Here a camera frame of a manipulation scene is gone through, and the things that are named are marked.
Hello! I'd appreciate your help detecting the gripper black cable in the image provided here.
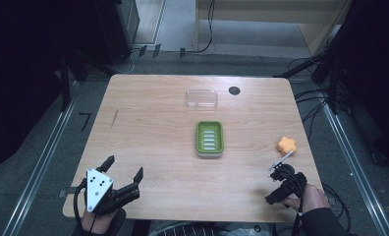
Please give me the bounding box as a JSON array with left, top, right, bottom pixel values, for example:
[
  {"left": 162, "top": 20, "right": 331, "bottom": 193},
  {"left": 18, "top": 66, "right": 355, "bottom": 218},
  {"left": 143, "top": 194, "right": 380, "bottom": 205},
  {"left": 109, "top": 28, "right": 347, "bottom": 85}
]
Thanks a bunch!
[
  {"left": 72, "top": 178, "right": 89, "bottom": 236},
  {"left": 280, "top": 168, "right": 307, "bottom": 236}
]

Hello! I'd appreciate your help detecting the metal floor rail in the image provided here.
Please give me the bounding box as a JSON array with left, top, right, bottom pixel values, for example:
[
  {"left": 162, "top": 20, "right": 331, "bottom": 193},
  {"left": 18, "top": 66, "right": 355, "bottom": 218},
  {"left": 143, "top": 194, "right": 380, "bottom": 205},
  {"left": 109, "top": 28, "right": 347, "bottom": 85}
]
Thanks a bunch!
[
  {"left": 1, "top": 81, "right": 81, "bottom": 236},
  {"left": 320, "top": 101, "right": 389, "bottom": 236}
]

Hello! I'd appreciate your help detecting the person's left hand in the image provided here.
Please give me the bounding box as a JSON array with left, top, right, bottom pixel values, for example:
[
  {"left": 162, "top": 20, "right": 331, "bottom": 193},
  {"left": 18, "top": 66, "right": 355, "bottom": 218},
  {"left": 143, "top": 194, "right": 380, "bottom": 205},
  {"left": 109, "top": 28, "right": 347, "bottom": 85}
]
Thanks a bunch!
[{"left": 81, "top": 209, "right": 118, "bottom": 235}]

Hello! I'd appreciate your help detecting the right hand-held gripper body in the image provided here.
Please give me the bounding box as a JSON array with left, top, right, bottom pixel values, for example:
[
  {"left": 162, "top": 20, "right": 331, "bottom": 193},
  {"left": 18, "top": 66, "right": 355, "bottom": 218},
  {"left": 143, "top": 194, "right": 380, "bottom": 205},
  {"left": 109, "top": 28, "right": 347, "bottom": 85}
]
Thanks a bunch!
[{"left": 264, "top": 150, "right": 308, "bottom": 207}]

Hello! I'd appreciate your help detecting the person's right hand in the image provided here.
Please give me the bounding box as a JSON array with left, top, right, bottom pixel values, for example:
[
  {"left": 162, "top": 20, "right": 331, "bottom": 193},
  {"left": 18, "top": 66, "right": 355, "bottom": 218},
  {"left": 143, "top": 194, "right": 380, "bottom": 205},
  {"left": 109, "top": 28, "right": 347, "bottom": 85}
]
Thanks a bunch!
[{"left": 282, "top": 183, "right": 332, "bottom": 214}]

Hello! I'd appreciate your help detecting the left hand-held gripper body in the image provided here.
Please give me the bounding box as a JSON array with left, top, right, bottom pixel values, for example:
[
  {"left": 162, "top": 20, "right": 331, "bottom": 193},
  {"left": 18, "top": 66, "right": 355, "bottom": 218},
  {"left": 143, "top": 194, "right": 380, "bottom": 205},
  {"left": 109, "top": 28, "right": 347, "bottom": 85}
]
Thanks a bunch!
[{"left": 83, "top": 168, "right": 141, "bottom": 216}]

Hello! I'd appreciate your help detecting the black hanging cable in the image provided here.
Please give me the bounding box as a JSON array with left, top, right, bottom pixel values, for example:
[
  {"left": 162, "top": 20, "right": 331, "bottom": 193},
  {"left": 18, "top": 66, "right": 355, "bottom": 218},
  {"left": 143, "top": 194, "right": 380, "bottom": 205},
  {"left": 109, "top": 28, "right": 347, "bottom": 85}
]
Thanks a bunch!
[{"left": 182, "top": 0, "right": 217, "bottom": 55}]

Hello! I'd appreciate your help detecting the black metal stand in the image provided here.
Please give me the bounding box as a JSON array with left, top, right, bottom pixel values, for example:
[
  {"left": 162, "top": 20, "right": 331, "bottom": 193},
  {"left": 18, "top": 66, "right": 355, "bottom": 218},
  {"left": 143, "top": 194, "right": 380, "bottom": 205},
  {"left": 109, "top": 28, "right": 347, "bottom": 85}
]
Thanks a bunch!
[
  {"left": 273, "top": 0, "right": 389, "bottom": 87},
  {"left": 58, "top": 51, "right": 89, "bottom": 113}
]

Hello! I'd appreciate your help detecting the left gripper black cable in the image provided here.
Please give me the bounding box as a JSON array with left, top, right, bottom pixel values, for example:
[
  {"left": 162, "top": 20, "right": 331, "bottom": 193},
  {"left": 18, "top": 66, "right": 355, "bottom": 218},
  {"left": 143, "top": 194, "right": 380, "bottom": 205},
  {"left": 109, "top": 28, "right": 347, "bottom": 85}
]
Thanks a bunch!
[{"left": 72, "top": 178, "right": 89, "bottom": 236}]

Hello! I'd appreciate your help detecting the green soap dish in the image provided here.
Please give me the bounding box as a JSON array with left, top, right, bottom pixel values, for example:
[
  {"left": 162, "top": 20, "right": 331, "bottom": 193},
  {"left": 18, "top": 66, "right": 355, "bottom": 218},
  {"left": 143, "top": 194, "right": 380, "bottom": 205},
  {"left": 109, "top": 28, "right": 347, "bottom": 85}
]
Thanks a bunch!
[{"left": 194, "top": 120, "right": 225, "bottom": 158}]

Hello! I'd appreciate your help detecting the orange flower-shaped soap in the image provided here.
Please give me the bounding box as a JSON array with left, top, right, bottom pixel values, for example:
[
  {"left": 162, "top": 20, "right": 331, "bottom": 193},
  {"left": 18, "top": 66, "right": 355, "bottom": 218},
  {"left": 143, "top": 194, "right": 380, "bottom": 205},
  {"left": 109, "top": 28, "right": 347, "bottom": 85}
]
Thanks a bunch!
[{"left": 276, "top": 136, "right": 298, "bottom": 157}]

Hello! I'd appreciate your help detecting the black floor cable bundle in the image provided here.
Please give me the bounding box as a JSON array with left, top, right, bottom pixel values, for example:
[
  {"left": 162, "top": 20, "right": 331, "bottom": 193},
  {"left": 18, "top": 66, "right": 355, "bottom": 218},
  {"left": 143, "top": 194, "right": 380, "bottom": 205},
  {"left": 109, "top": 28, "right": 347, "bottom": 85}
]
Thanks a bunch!
[{"left": 293, "top": 88, "right": 335, "bottom": 140}]

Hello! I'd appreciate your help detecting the black floor cable loop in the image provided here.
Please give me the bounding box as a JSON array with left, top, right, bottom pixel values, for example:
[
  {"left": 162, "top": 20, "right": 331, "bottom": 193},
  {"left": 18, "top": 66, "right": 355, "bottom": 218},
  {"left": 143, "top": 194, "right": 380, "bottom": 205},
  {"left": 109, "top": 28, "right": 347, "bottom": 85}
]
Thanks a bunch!
[{"left": 321, "top": 181, "right": 353, "bottom": 231}]

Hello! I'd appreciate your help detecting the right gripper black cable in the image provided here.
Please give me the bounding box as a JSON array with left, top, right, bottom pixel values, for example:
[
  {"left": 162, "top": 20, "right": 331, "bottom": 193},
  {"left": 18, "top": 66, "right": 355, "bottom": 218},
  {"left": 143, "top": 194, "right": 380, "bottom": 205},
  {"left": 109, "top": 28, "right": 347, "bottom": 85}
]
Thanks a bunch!
[{"left": 280, "top": 168, "right": 307, "bottom": 236}]

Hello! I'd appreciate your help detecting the person's striped clothing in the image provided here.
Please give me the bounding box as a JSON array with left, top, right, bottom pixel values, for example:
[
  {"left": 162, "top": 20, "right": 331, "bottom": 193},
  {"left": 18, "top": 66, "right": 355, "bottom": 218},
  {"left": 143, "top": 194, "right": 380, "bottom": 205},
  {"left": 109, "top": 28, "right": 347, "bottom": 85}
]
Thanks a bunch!
[{"left": 147, "top": 220, "right": 224, "bottom": 236}]

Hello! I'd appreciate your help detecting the light wooden cabinet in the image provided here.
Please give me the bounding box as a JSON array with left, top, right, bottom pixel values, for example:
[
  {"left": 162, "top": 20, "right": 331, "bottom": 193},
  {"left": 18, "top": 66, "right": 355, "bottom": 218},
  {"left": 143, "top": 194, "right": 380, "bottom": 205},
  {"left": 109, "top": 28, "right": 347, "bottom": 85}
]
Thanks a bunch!
[{"left": 194, "top": 0, "right": 352, "bottom": 57}]

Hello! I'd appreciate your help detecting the black equipment box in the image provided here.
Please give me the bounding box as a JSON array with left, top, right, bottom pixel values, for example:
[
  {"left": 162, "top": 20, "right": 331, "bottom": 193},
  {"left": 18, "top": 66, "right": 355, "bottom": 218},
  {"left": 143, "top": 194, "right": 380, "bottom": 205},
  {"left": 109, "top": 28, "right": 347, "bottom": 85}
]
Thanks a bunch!
[{"left": 93, "top": 0, "right": 141, "bottom": 66}]

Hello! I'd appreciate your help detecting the clear plastic container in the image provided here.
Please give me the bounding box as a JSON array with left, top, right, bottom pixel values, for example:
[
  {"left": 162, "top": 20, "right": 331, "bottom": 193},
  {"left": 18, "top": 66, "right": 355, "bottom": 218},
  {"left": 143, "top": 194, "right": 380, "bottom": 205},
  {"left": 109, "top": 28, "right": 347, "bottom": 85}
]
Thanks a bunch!
[{"left": 184, "top": 88, "right": 219, "bottom": 111}]

